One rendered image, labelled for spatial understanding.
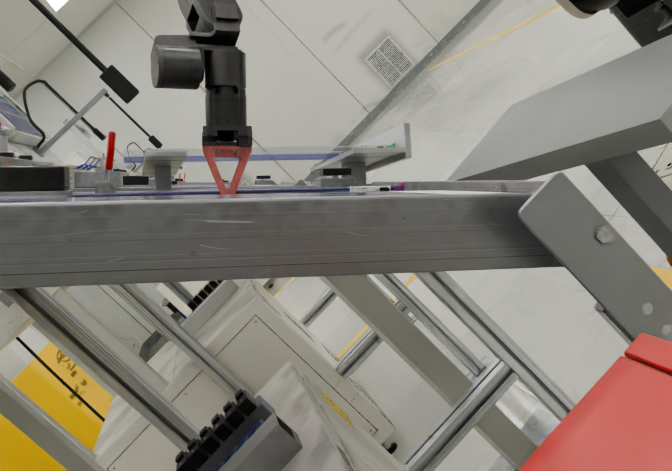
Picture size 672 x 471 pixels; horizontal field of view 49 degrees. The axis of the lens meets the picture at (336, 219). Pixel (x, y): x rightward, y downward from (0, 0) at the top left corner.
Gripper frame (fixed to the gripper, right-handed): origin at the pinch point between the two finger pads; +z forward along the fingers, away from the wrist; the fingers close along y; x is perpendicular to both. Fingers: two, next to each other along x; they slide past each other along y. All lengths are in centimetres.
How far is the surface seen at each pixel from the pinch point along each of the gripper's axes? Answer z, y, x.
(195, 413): 61, -96, -7
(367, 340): 43, -92, 40
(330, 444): 29.3, 21.0, 10.9
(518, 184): -1.3, 40.1, 25.9
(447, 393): 43, -40, 45
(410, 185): -0.9, 4.0, 25.5
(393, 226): 2, 49, 12
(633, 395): 6, 81, 12
